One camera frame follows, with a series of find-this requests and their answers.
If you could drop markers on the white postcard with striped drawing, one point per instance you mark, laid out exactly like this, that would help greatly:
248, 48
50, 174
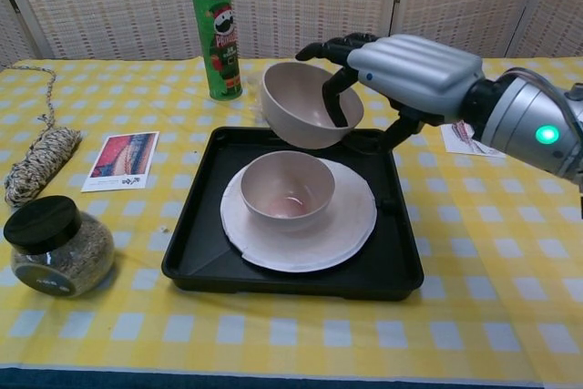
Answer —
455, 143

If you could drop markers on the black square plastic tray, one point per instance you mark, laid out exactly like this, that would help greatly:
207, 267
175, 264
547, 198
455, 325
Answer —
200, 243

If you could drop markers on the glass jar with black lid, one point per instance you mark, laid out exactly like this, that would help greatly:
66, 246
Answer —
64, 257

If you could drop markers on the green Pringles can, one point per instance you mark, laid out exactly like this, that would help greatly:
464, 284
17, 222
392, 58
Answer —
223, 65

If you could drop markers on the yellow white checked tablecloth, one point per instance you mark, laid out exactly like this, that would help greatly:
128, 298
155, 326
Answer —
478, 293

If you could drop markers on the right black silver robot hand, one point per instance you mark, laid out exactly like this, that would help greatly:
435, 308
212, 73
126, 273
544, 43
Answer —
419, 74

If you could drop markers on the white round plate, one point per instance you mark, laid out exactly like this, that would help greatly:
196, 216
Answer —
346, 229

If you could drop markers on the beige bowl pink stained inside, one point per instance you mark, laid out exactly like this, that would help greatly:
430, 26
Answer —
273, 188

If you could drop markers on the plain beige bowl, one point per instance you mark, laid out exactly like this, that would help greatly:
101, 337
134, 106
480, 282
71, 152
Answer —
296, 102

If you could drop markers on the red picture postcard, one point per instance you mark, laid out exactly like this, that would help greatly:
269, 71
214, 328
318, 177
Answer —
120, 159

